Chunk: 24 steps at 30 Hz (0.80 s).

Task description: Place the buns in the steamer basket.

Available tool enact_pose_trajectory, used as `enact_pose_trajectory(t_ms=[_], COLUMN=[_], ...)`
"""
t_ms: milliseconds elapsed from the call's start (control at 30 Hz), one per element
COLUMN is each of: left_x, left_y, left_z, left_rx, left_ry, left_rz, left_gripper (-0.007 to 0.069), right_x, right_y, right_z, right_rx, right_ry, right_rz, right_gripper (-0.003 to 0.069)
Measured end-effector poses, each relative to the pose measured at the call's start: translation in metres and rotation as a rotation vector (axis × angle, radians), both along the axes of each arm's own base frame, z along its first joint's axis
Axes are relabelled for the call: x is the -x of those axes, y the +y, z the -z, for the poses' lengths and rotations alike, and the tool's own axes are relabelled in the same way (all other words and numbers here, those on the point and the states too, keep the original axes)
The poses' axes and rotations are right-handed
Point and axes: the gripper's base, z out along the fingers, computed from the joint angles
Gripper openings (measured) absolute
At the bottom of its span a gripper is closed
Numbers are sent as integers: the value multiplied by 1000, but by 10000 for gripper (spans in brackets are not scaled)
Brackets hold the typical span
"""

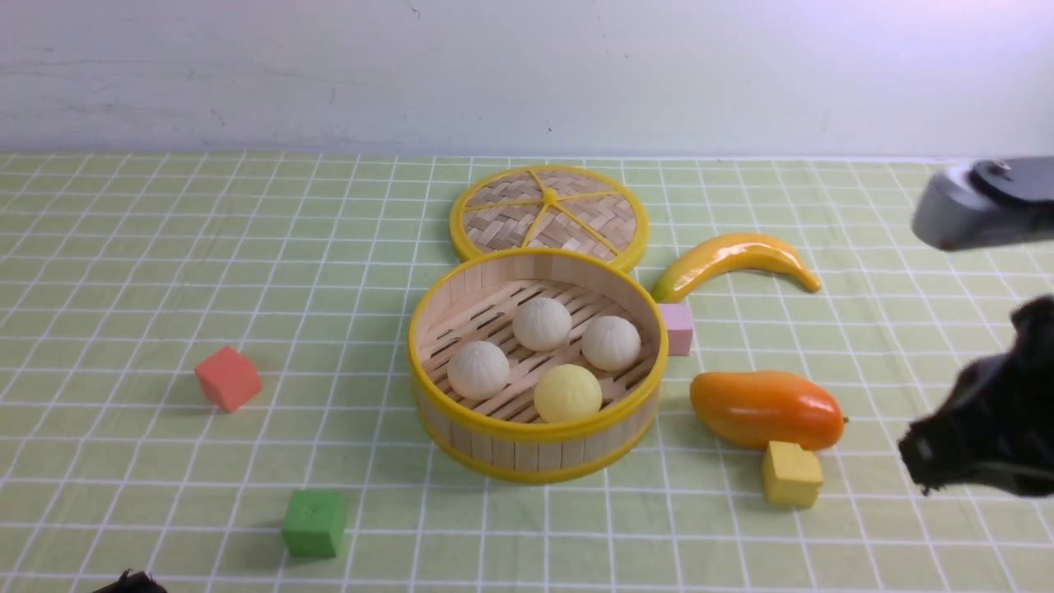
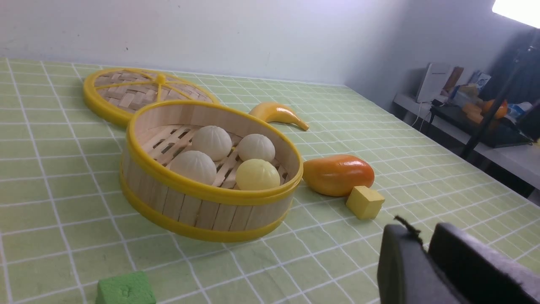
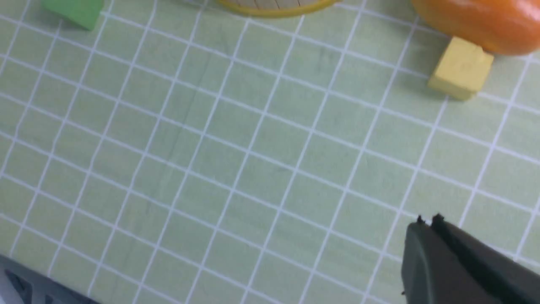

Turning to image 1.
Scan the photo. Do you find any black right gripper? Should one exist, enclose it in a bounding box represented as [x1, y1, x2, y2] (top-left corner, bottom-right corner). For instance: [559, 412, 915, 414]
[898, 294, 1053, 497]

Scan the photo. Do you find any white bun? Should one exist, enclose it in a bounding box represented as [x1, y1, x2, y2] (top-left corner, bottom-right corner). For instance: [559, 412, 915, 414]
[446, 341, 511, 400]
[512, 296, 572, 352]
[581, 315, 642, 372]

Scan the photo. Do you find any yellow bun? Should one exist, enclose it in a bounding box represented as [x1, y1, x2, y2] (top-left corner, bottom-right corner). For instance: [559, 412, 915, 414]
[532, 364, 603, 423]

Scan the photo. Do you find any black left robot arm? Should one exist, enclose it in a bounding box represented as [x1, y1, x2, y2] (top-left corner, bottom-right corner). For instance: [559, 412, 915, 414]
[94, 569, 168, 593]

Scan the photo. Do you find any woven bamboo steamer lid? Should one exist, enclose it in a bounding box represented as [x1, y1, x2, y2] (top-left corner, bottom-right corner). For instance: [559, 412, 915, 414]
[449, 164, 649, 273]

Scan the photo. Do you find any bamboo steamer tray yellow rim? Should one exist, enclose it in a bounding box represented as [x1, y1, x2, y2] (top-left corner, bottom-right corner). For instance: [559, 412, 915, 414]
[407, 248, 669, 483]

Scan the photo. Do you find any yellow foam cube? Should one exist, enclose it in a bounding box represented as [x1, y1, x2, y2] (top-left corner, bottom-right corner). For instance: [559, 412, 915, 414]
[762, 441, 824, 509]

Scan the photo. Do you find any orange toy mango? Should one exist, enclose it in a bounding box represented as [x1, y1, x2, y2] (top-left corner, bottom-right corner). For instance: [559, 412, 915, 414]
[689, 371, 848, 451]

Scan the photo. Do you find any yellow toy banana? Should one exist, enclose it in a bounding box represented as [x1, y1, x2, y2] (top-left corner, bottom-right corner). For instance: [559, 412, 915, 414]
[651, 232, 822, 303]

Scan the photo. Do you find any pink foam cube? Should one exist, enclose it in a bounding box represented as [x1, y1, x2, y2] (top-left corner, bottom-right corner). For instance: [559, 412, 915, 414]
[656, 301, 695, 357]

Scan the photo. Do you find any green foam cube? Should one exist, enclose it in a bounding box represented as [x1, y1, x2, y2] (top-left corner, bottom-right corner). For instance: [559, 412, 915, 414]
[280, 489, 347, 558]

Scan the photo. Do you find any red foam cube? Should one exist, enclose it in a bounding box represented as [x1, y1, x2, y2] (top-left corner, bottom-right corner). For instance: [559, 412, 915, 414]
[194, 345, 264, 413]

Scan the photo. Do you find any green checkered tablecloth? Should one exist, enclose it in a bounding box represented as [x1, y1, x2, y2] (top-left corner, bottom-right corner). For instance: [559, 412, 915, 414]
[1, 152, 1053, 592]

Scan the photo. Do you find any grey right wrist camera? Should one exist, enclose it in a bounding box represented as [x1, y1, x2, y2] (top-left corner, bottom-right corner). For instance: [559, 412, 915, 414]
[911, 156, 1053, 252]

